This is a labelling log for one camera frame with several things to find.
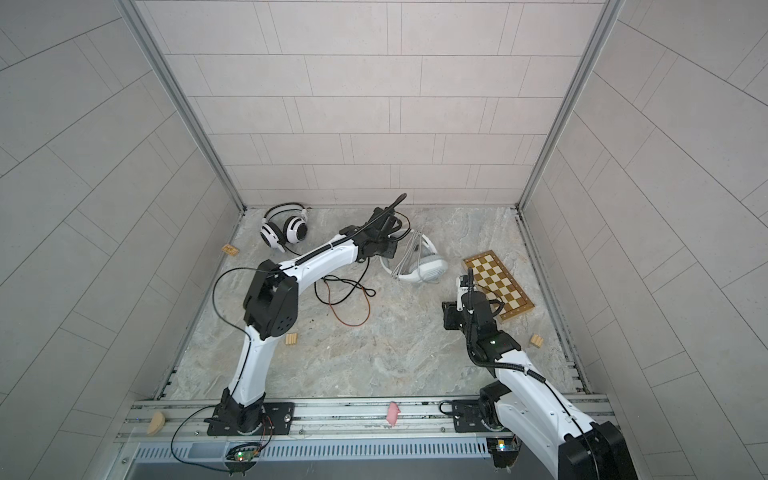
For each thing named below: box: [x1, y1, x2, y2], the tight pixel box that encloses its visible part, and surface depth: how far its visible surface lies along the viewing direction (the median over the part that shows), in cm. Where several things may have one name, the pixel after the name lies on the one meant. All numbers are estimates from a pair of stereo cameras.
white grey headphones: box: [380, 229, 449, 284], surface depth 84 cm
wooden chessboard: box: [462, 250, 535, 323], surface depth 95 cm
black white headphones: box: [260, 202, 308, 253], surface depth 101 cm
